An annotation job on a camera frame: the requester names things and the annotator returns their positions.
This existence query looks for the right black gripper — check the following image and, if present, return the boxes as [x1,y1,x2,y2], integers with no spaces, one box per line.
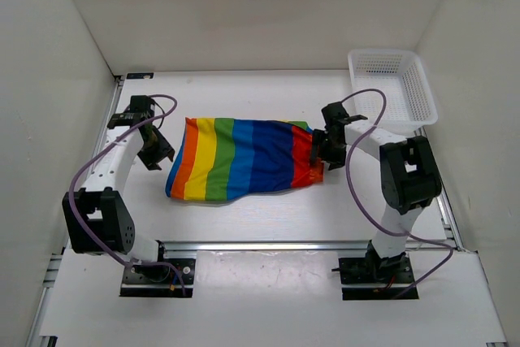
[309,129,347,171]

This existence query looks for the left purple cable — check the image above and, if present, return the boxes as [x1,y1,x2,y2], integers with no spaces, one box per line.
[67,93,188,297]

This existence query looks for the black label sticker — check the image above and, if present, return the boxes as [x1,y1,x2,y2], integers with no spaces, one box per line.
[126,72,154,80]

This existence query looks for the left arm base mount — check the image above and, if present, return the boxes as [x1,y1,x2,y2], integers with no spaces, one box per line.
[119,251,197,299]

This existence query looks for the rainbow striped shorts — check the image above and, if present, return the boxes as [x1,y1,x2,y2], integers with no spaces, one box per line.
[165,118,324,202]

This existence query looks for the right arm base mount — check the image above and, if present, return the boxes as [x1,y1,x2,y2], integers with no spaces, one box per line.
[331,251,419,301]

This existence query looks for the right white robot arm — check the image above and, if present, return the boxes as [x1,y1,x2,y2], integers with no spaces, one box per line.
[310,120,442,282]

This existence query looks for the white plastic basket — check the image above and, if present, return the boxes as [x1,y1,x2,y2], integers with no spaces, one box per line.
[348,49,438,135]

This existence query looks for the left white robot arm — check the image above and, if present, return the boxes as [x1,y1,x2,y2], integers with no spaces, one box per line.
[62,125,175,282]

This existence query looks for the front aluminium rail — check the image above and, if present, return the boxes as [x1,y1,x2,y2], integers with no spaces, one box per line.
[68,241,460,252]

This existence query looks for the left aluminium rail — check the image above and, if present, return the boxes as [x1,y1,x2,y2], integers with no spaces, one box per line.
[24,75,126,346]

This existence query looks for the purple cable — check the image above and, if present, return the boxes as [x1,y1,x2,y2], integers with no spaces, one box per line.
[339,89,455,299]
[67,93,188,297]

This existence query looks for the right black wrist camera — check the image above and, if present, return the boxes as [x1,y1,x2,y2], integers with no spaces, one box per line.
[321,102,368,131]

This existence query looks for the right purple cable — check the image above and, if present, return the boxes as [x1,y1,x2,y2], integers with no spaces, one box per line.
[339,89,455,299]

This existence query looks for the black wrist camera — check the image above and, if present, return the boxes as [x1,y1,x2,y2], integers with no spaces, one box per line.
[321,102,368,131]
[107,95,156,129]

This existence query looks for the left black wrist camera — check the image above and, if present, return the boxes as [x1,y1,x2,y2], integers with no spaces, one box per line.
[107,95,156,129]

